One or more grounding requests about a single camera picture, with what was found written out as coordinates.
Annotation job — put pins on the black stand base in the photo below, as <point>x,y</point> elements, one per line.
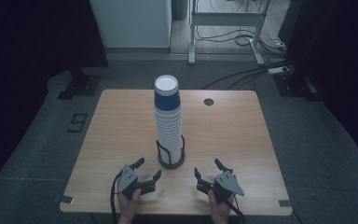
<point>295,85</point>
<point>82,85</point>

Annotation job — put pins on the grey tape patch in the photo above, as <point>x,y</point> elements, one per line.
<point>285,203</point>
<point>66,199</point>

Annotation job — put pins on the blue and white paper cup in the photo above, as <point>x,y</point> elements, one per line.
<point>167,101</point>

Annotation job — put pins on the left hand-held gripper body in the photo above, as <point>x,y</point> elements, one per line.
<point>127,180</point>

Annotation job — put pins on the white metal desk frame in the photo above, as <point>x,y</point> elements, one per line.
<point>227,18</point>

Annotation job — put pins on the dark curtain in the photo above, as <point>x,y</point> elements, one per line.
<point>338,46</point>

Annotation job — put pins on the stack of white ribbed cups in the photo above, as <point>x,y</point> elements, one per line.
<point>168,137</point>

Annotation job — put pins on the person's left hand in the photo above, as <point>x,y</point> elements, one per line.
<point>129,208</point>

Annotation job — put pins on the white power strip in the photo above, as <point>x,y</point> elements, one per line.
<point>278,70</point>

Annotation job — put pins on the person's right hand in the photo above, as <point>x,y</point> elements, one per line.
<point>220,211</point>

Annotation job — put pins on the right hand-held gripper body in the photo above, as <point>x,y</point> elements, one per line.
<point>227,183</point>

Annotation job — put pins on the white cabinet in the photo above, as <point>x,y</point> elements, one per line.
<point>133,21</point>

